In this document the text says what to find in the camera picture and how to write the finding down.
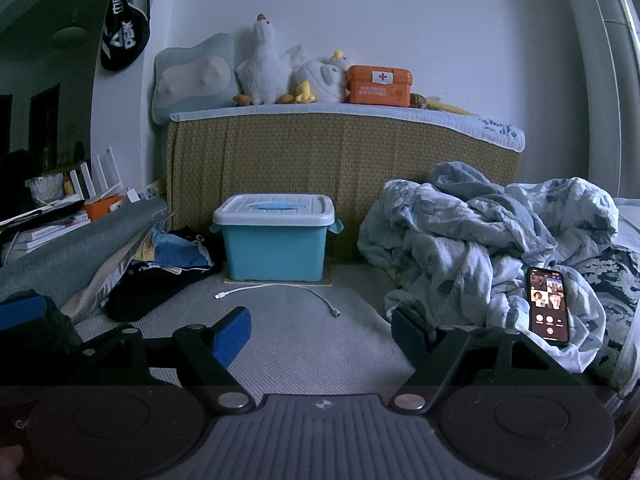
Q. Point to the black hanging bag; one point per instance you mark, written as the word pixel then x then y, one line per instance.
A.
pixel 125 35

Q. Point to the white duck plush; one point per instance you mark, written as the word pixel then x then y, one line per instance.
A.
pixel 320 80

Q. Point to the teal cushion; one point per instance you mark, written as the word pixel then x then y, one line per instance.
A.
pixel 190 75

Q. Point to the white quilted pad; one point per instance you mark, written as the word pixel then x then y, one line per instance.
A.
pixel 500 135

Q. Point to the dark clothes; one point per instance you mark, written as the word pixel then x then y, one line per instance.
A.
pixel 150 295

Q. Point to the orange first aid box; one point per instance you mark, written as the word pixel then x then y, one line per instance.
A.
pixel 380 92

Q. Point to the grey textured mat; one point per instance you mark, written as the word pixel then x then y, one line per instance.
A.
pixel 310 340

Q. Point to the blue cloth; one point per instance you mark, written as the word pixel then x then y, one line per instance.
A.
pixel 180 255

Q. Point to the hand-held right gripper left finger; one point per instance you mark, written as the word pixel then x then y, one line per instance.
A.
pixel 232 335

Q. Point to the yellow cloth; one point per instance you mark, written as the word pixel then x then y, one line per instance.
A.
pixel 144 254

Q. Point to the black smartphone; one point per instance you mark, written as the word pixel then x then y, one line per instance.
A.
pixel 547 310

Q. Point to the small orange box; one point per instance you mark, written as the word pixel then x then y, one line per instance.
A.
pixel 100 208

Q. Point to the white goose plush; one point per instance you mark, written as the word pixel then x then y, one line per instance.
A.
pixel 265 75

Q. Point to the white power strip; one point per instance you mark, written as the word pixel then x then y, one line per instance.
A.
pixel 150 193

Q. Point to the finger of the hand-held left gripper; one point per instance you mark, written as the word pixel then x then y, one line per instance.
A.
pixel 20 308

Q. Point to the white standing air conditioner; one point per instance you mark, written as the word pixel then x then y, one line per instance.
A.
pixel 600 85

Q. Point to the woven headboard mat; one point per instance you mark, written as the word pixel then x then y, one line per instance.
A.
pixel 325 160

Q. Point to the ceiling lamp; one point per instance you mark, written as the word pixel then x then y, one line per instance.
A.
pixel 70 32

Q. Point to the dark patterned quilt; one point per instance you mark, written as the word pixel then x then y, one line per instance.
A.
pixel 620 285

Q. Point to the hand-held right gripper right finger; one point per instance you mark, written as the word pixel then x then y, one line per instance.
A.
pixel 407 335

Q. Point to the teal storage box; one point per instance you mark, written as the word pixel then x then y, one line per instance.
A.
pixel 272 255

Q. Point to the white router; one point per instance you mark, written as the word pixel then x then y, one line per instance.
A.
pixel 107 192

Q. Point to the light blue floral blanket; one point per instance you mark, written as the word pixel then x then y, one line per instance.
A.
pixel 475 240

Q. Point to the black garment with eyelets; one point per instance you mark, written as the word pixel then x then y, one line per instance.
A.
pixel 185 236

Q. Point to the stack of books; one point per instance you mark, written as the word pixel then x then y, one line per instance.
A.
pixel 50 232

